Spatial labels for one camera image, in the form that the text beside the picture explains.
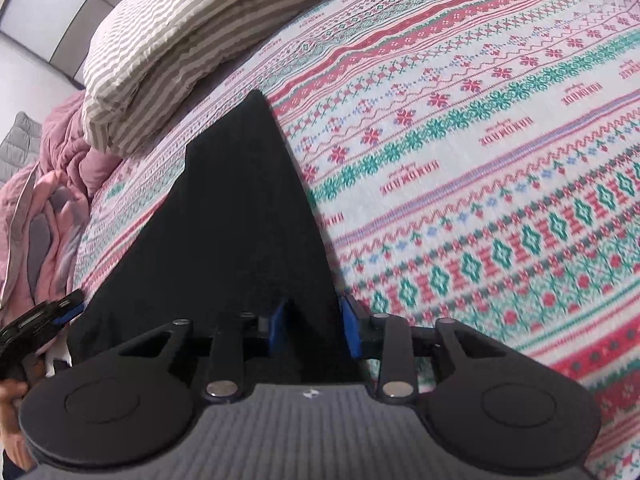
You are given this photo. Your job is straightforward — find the pink comforter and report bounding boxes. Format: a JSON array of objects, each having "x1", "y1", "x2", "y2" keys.
[{"x1": 0, "y1": 164, "x2": 92, "y2": 313}]

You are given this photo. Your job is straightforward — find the patterned bed sheet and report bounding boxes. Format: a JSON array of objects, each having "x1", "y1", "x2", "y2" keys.
[{"x1": 72, "y1": 0, "x2": 640, "y2": 480}]

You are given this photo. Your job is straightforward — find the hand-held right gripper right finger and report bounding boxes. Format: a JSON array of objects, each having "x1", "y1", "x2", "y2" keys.
[{"x1": 340, "y1": 294, "x2": 501, "y2": 403}]

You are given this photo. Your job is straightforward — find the person's left hand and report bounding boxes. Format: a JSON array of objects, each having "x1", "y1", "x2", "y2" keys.
[{"x1": 0, "y1": 381, "x2": 30, "y2": 467}]

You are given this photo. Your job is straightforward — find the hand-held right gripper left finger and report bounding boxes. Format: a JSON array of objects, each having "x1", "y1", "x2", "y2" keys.
[{"x1": 117, "y1": 297, "x2": 290, "y2": 403}]

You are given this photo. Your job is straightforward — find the mauve blanket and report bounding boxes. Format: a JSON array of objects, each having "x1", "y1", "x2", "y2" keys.
[{"x1": 39, "y1": 91, "x2": 124, "y2": 197}]

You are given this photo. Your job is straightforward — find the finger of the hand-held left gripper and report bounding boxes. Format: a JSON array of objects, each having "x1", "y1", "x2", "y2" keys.
[{"x1": 49, "y1": 288, "x2": 87, "y2": 326}]

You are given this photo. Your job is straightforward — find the black pants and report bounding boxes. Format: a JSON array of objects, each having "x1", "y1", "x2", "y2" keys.
[{"x1": 65, "y1": 89, "x2": 367, "y2": 387}]

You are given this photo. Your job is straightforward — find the white and grey wardrobe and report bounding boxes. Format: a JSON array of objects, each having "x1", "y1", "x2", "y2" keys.
[{"x1": 0, "y1": 0, "x2": 151, "y2": 87}]

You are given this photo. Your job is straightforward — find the striped folded duvet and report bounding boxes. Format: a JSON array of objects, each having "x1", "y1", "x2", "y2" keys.
[{"x1": 81, "y1": 0, "x2": 341, "y2": 158}]

